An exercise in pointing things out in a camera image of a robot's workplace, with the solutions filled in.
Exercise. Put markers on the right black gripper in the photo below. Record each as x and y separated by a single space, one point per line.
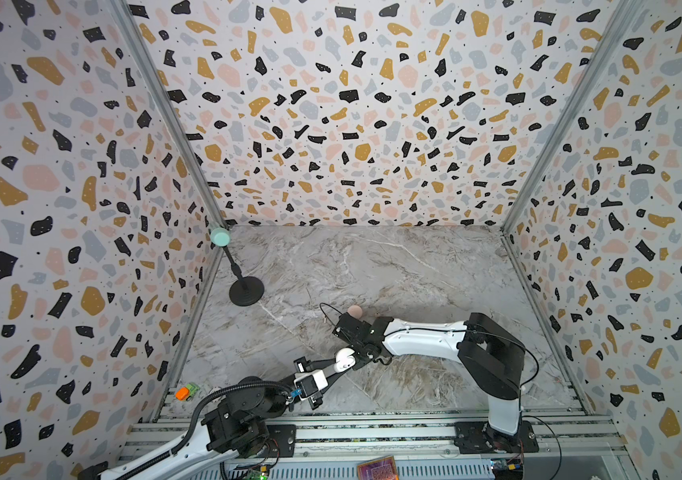
352 327

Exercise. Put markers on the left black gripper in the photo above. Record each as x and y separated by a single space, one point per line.
300 364

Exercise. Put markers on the white earbud charging case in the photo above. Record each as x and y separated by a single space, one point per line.
344 360

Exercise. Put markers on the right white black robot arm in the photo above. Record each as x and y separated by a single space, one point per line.
492 356

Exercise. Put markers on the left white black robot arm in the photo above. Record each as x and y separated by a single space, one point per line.
231 422

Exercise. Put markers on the pink earbud charging case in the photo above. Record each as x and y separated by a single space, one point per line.
355 311

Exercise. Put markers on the microphone stand with green ball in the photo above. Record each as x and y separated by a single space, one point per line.
246 290

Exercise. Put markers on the pink circuit board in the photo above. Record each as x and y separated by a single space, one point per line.
379 469

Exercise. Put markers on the small electronics board with leds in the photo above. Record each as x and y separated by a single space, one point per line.
261 472

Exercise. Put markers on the orange green connector block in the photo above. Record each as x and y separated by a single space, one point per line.
187 392

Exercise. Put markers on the right small electronics board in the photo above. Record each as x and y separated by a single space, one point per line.
507 469

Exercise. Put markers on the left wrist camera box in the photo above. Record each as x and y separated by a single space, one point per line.
307 384

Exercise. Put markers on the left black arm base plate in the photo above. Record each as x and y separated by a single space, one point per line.
270 441

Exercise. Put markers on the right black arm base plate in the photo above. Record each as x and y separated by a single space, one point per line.
485 437

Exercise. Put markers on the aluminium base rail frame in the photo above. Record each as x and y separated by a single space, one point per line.
556 444

